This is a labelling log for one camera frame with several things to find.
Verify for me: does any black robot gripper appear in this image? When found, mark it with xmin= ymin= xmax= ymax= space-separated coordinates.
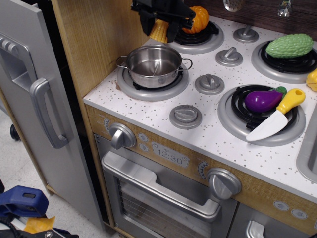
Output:
xmin=131 ymin=0 xmax=196 ymax=43

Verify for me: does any yellow toy corn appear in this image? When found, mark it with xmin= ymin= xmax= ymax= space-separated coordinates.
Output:
xmin=149 ymin=19 xmax=169 ymax=43

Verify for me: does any back left stove burner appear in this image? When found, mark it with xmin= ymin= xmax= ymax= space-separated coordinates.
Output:
xmin=165 ymin=21 xmax=224 ymax=55

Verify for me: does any stove burner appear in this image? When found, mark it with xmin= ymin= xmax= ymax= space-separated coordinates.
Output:
xmin=251 ymin=41 xmax=317 ymax=84
xmin=217 ymin=85 xmax=306 ymax=147
xmin=165 ymin=21 xmax=224 ymax=55
xmin=116 ymin=68 xmax=189 ymax=102

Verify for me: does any front left stove burner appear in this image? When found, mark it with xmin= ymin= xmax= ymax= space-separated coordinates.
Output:
xmin=116 ymin=68 xmax=189 ymax=102

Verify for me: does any front right stove burner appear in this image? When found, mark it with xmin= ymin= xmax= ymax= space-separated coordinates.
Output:
xmin=217 ymin=85 xmax=306 ymax=147

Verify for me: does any back right stove burner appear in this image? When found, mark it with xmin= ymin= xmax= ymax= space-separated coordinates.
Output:
xmin=251 ymin=41 xmax=317 ymax=84

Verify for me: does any orange toy pumpkin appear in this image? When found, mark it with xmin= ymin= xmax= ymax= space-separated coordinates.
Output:
xmin=182 ymin=6 xmax=209 ymax=34

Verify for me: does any silver steel pot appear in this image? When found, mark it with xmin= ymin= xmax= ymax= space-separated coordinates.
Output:
xmin=116 ymin=45 xmax=193 ymax=89

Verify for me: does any hanging silver spoon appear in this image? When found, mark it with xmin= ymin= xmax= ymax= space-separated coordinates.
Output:
xmin=223 ymin=0 xmax=245 ymax=12

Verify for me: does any grey stovetop knob upper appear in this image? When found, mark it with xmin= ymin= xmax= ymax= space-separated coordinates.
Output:
xmin=215 ymin=47 xmax=243 ymax=67

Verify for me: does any grey stovetop knob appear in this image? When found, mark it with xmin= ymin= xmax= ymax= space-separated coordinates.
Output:
xmin=195 ymin=74 xmax=225 ymax=95
xmin=233 ymin=25 xmax=259 ymax=43
xmin=169 ymin=105 xmax=203 ymax=129
xmin=215 ymin=47 xmax=243 ymax=67

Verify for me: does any grey stovetop knob middle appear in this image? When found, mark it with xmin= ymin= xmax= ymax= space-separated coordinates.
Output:
xmin=195 ymin=74 xmax=225 ymax=95

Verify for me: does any grey stovetop knob back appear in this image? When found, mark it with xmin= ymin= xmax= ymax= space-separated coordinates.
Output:
xmin=233 ymin=25 xmax=259 ymax=43

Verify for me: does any grey stovetop knob front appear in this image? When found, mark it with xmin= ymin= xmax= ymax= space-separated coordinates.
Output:
xmin=169 ymin=105 xmax=203 ymax=129

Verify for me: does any left silver oven dial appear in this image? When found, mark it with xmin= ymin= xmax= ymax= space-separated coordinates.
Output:
xmin=109 ymin=122 xmax=136 ymax=150

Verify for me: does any silver oven dial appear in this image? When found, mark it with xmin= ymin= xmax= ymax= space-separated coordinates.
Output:
xmin=109 ymin=122 xmax=136 ymax=150
xmin=207 ymin=168 xmax=242 ymax=200

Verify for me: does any hanging silver utensil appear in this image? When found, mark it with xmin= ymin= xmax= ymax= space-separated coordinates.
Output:
xmin=277 ymin=0 xmax=293 ymax=18

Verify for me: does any oven clock display panel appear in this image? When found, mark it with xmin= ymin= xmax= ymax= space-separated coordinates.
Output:
xmin=152 ymin=142 xmax=190 ymax=168

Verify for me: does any purple toy eggplant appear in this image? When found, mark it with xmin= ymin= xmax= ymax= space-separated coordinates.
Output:
xmin=244 ymin=86 xmax=287 ymax=113

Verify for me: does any green toy bitter gourd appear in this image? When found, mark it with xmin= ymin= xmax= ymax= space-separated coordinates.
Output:
xmin=265 ymin=33 xmax=314 ymax=59

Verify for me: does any grey toy fridge door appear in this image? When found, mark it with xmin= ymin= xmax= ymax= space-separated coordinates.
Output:
xmin=0 ymin=0 xmax=105 ymax=229

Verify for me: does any yellow toy pepper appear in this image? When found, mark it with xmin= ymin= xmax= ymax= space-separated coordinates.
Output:
xmin=306 ymin=69 xmax=317 ymax=92

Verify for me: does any right silver oven dial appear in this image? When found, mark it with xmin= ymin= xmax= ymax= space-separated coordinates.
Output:
xmin=207 ymin=168 xmax=242 ymax=200

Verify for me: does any grey oven door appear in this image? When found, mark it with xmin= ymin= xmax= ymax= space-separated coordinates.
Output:
xmin=95 ymin=135 xmax=237 ymax=238

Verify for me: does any black caster wheel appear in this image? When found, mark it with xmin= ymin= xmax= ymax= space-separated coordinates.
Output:
xmin=10 ymin=124 xmax=21 ymax=141

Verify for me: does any grey sink basin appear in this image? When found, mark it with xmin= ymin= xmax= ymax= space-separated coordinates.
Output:
xmin=296 ymin=106 xmax=317 ymax=183

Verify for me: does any grey lower cabinet door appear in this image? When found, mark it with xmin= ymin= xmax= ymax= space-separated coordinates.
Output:
xmin=228 ymin=203 xmax=309 ymax=238

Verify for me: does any blue clamp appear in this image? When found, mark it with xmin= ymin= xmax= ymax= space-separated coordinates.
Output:
xmin=0 ymin=185 xmax=49 ymax=217

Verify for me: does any yellow tape piece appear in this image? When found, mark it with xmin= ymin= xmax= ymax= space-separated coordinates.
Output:
xmin=23 ymin=216 xmax=55 ymax=234

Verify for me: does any silver fridge door handle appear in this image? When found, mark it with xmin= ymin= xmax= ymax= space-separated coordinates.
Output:
xmin=29 ymin=77 xmax=73 ymax=149

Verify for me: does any yellow handled toy knife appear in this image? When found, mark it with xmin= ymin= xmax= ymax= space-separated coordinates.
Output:
xmin=246 ymin=88 xmax=306 ymax=142

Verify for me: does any silver oven door handle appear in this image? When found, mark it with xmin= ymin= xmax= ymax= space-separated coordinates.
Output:
xmin=102 ymin=152 xmax=221 ymax=222

